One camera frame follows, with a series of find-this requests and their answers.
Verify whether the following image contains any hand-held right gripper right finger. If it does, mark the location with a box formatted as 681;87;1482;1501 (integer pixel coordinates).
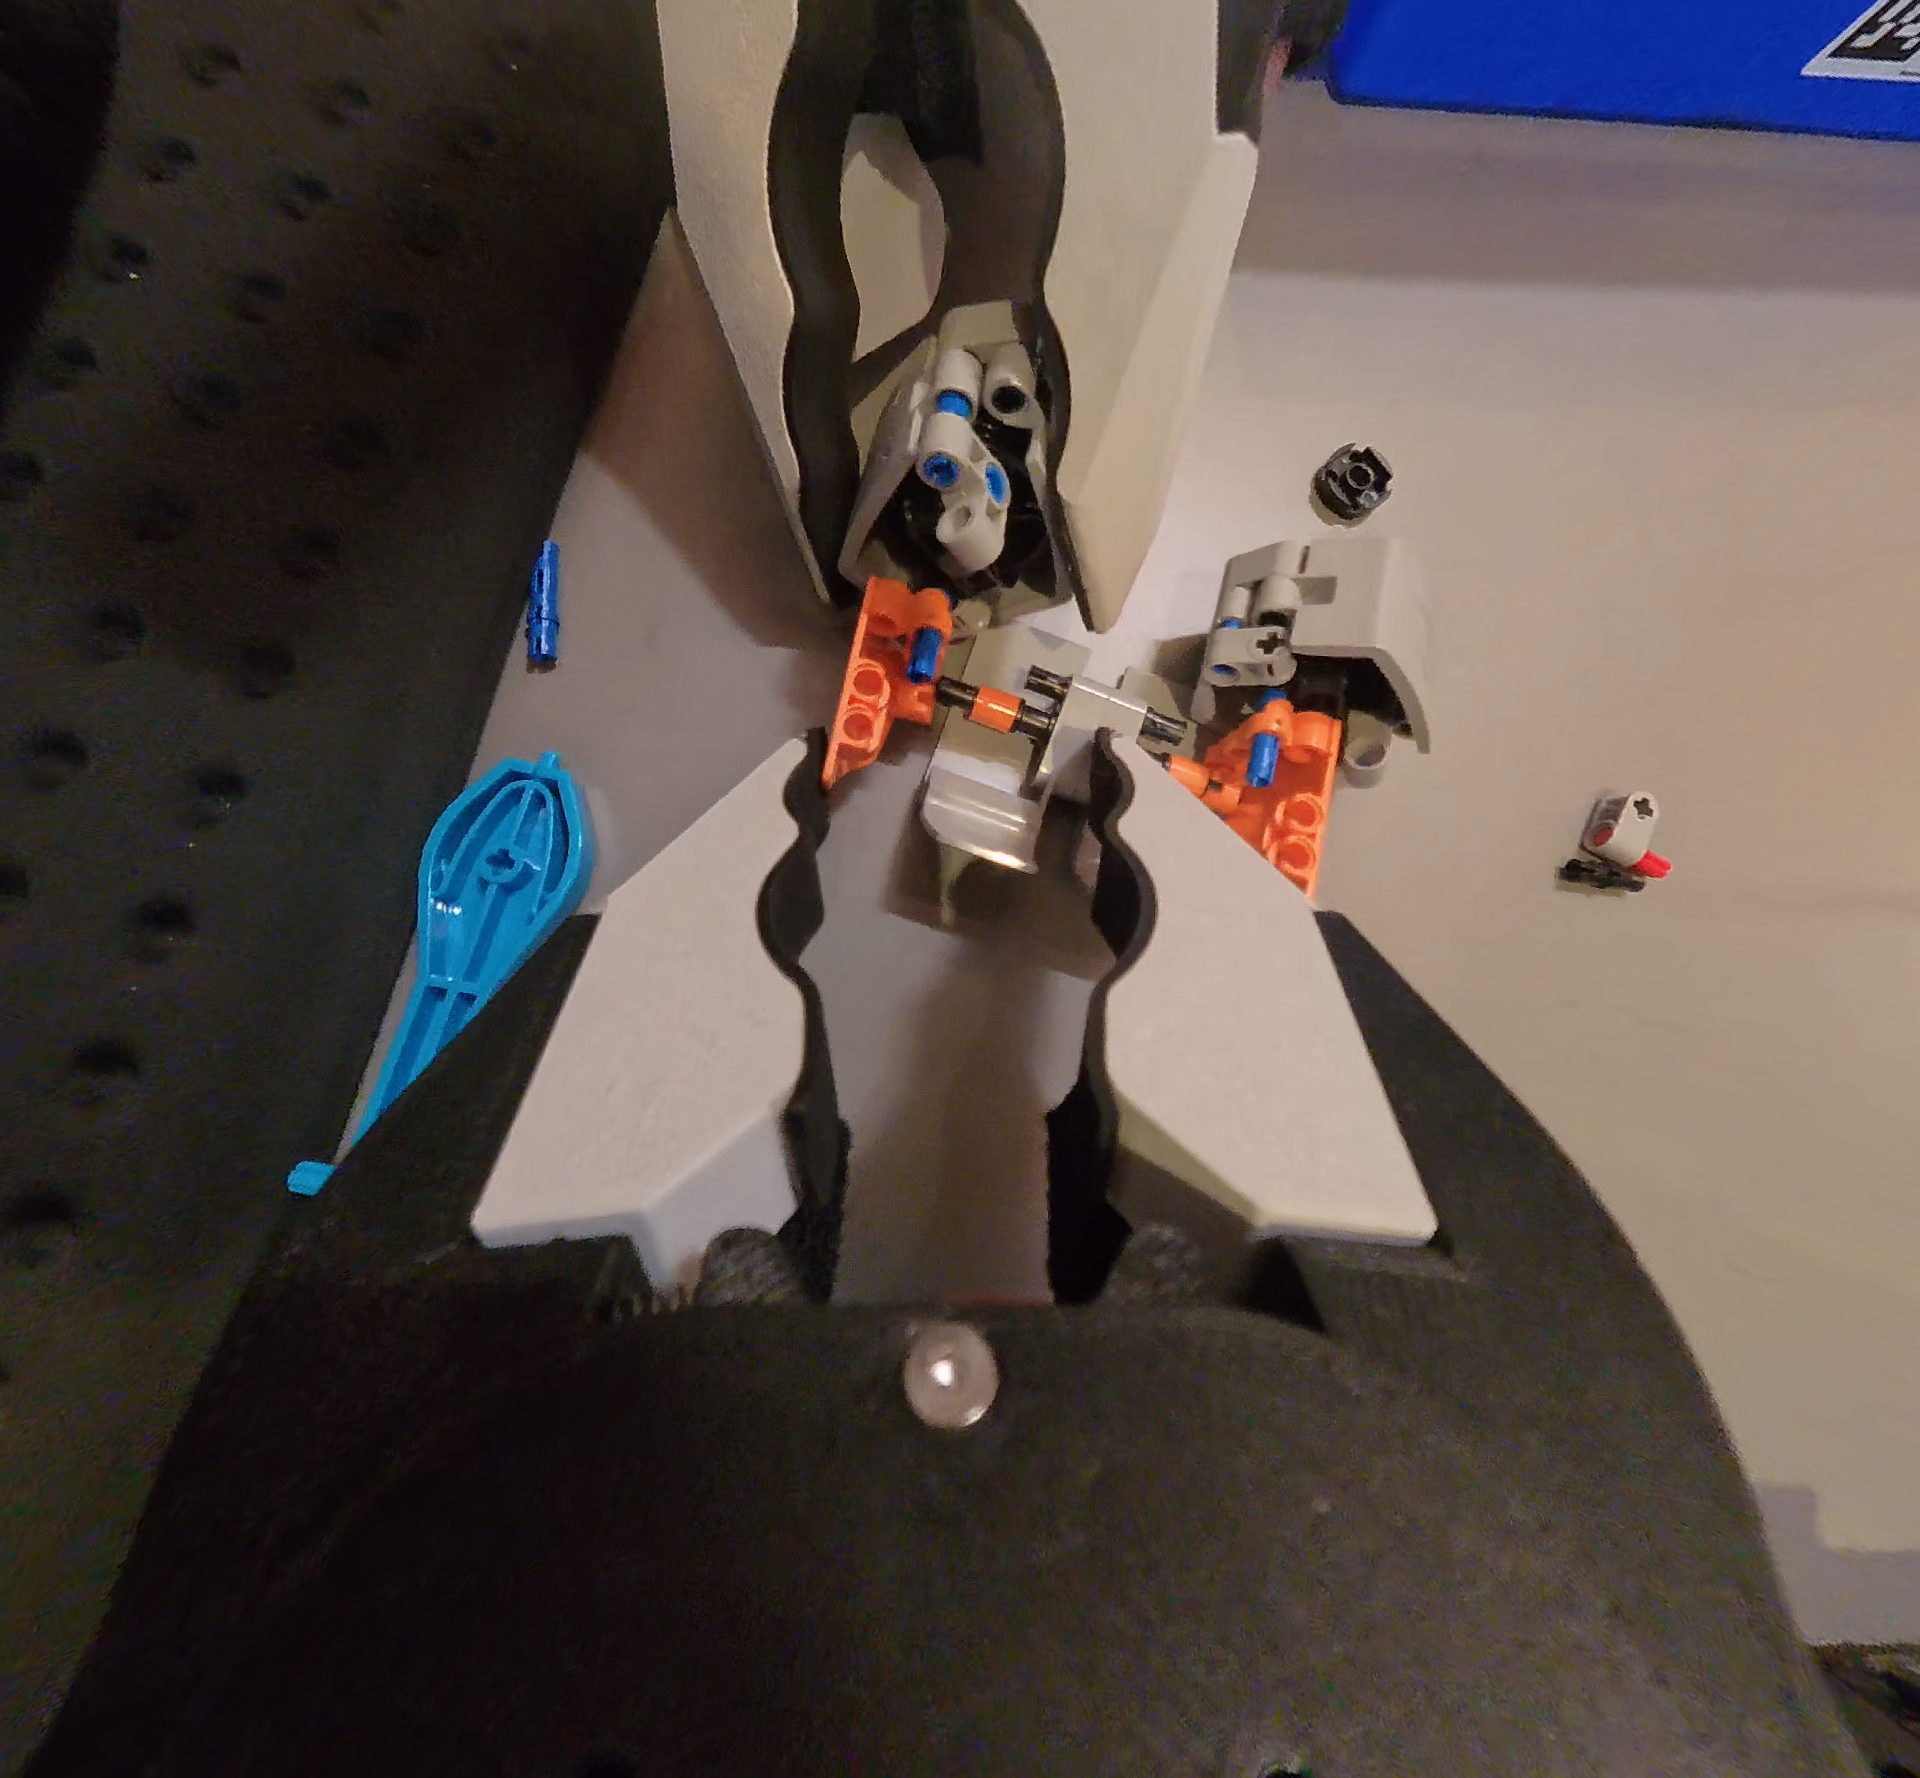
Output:
1043;731;1443;1301

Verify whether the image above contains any black perforated foam pad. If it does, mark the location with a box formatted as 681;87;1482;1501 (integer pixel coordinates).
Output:
0;0;677;1734

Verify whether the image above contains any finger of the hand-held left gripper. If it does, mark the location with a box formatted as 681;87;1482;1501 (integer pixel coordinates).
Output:
982;0;1256;633
641;0;864;611

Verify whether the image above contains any black round brick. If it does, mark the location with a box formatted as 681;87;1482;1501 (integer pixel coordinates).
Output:
1310;443;1398;522

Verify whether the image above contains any person's black clothing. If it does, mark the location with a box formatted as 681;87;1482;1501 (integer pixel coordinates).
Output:
0;0;144;370

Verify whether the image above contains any light blue brick separator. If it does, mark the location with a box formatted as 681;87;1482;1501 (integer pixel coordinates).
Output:
290;754;597;1199

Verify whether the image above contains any tracked toy brick robot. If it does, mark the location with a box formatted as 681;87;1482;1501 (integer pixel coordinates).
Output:
1807;1634;1920;1778

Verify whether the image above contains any grey orange brick assembly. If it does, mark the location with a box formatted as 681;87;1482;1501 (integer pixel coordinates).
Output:
919;532;1430;931

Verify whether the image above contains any small grey red-pinned brick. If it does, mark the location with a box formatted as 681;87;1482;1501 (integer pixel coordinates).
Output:
1560;789;1674;896

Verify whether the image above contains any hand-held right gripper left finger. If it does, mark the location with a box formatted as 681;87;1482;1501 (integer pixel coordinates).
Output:
470;735;852;1301

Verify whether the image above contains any grey hinged brick piece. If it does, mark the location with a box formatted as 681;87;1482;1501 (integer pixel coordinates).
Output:
836;300;1095;623

